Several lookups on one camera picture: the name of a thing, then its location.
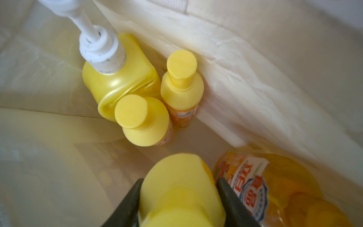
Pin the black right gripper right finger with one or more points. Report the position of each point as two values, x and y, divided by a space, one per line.
236 213

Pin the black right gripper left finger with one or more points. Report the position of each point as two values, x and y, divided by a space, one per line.
126 213

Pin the orange pump dish soap bottle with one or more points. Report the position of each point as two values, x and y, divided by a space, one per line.
278 191

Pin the orange bottle yellow cap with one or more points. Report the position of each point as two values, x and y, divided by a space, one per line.
179 191
182 87
145 120

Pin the cream starry night tote bag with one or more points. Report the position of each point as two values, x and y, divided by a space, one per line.
282 77

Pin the yellow pump dish soap bottle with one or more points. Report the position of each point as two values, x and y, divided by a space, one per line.
115 64

